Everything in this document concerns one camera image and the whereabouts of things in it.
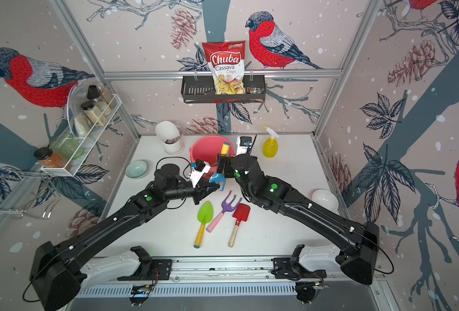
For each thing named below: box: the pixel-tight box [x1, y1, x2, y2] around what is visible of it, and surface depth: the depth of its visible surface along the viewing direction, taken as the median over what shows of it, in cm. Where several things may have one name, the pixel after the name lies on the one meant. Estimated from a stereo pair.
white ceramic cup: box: [154, 120, 184, 155], surface depth 108 cm
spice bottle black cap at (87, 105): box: [80, 101, 95, 111], surface depth 77 cm
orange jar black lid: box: [33, 147, 54, 161], surface depth 61 cm
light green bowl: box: [125, 160, 149, 179], surface depth 103 cm
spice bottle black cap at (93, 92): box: [86, 84, 100, 100], surface depth 80 cm
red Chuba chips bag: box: [202, 40, 246, 96], surface depth 83 cm
